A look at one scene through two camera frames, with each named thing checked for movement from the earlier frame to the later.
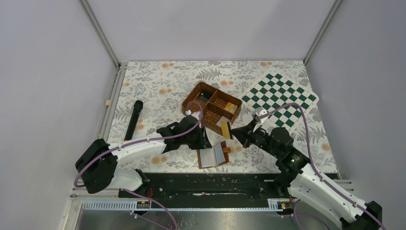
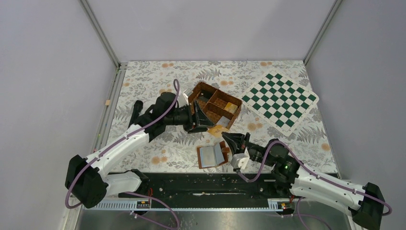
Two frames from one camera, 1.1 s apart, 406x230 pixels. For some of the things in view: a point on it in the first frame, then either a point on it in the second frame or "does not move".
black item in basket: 205,94 does not move
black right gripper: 251,134 → 242,144
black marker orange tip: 137,109 does not move
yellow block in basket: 231,108 does not move
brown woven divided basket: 216,104 does not move
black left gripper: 204,138 → 191,119
